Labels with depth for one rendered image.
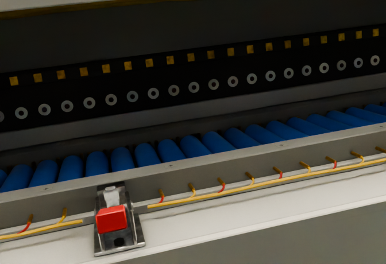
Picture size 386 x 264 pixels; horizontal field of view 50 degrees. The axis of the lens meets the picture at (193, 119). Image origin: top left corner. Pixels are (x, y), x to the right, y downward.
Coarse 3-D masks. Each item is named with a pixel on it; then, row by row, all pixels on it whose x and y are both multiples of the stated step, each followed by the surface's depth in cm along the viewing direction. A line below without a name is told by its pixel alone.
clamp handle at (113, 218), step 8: (104, 192) 23; (112, 192) 23; (112, 200) 23; (104, 208) 20; (112, 208) 18; (120, 208) 17; (96, 216) 16; (104, 216) 16; (112, 216) 17; (120, 216) 17; (96, 224) 16; (104, 224) 16; (112, 224) 16; (120, 224) 17; (104, 232) 16
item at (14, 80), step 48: (192, 48) 40; (240, 48) 41; (288, 48) 42; (336, 48) 44; (384, 48) 45; (0, 96) 37; (48, 96) 38; (96, 96) 39; (144, 96) 40; (192, 96) 41
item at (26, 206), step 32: (384, 128) 31; (192, 160) 29; (224, 160) 28; (256, 160) 29; (288, 160) 29; (320, 160) 30; (384, 160) 29; (32, 192) 26; (64, 192) 26; (160, 192) 27; (224, 192) 27; (0, 224) 25; (64, 224) 25
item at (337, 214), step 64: (64, 128) 38; (128, 128) 40; (256, 192) 28; (320, 192) 27; (384, 192) 26; (0, 256) 24; (64, 256) 23; (128, 256) 22; (192, 256) 23; (256, 256) 24; (320, 256) 25; (384, 256) 26
